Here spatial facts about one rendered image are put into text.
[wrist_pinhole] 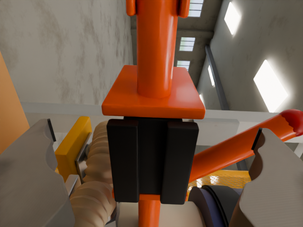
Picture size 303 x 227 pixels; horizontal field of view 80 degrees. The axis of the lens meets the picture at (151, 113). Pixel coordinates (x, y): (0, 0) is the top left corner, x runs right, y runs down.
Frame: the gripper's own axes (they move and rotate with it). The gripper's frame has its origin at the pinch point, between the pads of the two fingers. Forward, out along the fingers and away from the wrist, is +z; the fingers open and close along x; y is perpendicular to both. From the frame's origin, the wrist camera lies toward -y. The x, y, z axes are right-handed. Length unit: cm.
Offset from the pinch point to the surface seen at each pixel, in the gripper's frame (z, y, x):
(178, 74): 3.9, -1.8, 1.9
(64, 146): 8.2, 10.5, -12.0
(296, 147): 178, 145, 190
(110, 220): 0.6, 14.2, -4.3
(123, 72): 3.8, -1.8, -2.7
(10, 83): 18.5, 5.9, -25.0
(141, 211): -0.7, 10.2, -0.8
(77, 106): 107, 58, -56
